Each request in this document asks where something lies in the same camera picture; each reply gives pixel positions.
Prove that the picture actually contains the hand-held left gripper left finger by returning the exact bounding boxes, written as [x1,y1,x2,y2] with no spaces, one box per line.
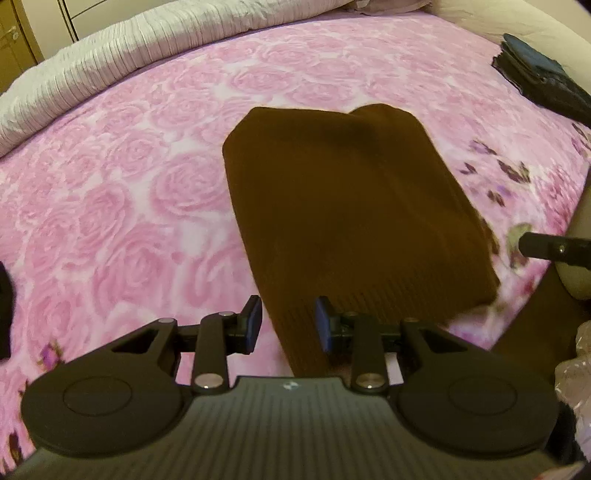
[111,294,264,395]

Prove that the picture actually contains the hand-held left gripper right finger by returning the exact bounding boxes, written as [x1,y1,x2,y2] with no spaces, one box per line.
[315,296,467,395]

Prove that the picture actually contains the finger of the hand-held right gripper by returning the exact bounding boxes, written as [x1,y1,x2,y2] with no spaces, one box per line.
[518,232,591,267]

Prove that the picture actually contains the brown knit sweater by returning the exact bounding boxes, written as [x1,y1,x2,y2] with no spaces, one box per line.
[222,104,502,377]

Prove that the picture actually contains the black folded clothes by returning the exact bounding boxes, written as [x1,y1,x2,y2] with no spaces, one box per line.
[492,33,591,127]

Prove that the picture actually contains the clear plastic bag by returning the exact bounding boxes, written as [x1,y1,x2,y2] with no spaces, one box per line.
[551,323,591,416]

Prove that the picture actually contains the pink rose print blanket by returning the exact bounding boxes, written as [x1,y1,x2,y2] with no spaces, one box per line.
[0,9,591,467]

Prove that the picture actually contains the dark cloth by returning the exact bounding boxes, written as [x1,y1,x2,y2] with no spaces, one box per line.
[0,261,16,361]

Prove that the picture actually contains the grey pillow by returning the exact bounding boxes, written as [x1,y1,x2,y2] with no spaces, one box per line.
[346,0,435,17]

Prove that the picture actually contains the white ribbed quilt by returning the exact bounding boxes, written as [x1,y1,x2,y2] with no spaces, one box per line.
[0,0,356,158]

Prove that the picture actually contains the cream wardrobe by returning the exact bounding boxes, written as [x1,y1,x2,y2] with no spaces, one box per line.
[0,0,153,93]

